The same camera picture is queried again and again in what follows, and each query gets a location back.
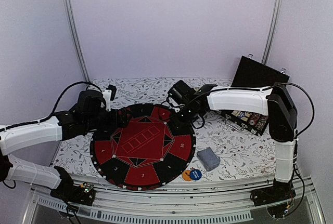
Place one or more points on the orange big blind button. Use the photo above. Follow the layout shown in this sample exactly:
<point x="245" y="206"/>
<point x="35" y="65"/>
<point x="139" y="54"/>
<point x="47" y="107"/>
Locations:
<point x="186" y="175"/>

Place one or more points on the aluminium frame post right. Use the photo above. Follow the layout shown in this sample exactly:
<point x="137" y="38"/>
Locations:
<point x="271" y="31"/>

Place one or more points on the round red black poker mat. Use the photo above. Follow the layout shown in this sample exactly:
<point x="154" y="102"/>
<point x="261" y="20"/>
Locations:
<point x="147" y="154"/>

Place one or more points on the blue small blind button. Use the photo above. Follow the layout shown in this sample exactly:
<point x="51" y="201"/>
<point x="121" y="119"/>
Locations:
<point x="195" y="174"/>

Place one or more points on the blue Texas Hold'em card box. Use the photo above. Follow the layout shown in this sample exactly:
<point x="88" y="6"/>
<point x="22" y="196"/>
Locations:
<point x="242" y="115"/>

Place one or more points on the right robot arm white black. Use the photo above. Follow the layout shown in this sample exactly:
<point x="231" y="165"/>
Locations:
<point x="271" y="101"/>

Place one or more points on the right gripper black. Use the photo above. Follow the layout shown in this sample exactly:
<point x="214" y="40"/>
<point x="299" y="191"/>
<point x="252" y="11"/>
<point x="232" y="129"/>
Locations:
<point x="177" y="124"/>

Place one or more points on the right multicolour chip row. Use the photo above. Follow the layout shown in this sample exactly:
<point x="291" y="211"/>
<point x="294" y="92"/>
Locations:
<point x="258" y="121"/>

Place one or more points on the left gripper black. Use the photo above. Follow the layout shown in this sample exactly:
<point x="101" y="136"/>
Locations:
<point x="124" y="121"/>

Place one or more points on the aluminium frame post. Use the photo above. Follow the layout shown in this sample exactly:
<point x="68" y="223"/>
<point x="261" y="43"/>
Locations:
<point x="271" y="31"/>
<point x="76" y="40"/>

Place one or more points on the aluminium front rail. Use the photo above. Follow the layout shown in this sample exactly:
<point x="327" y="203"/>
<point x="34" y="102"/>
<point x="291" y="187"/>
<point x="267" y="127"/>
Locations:
<point x="177" y="202"/>

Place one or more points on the aluminium frame post left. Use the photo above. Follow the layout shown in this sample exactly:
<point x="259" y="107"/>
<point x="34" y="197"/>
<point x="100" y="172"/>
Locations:
<point x="76" y="40"/>

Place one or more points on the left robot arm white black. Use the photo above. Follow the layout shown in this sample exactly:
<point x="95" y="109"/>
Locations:
<point x="59" y="126"/>

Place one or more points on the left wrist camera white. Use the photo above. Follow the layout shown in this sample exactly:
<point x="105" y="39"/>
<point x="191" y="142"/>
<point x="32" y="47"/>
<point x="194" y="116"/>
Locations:
<point x="108" y="96"/>

